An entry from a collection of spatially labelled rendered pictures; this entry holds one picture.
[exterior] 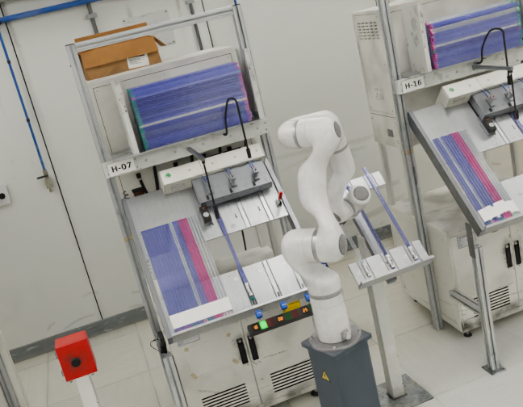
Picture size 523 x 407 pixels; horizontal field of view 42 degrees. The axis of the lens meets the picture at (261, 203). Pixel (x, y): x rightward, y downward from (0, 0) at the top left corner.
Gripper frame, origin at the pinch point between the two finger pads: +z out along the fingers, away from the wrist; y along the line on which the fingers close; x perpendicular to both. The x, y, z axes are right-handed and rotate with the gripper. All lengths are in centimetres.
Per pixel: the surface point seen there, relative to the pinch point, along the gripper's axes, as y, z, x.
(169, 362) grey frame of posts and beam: 86, 16, 29
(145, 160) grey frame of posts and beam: 68, 12, -58
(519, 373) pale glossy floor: -65, 38, 87
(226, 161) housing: 33, 16, -48
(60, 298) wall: 129, 193, -60
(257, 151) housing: 18, 15, -48
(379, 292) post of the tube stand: -11.2, 21.2, 31.6
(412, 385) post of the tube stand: -20, 56, 74
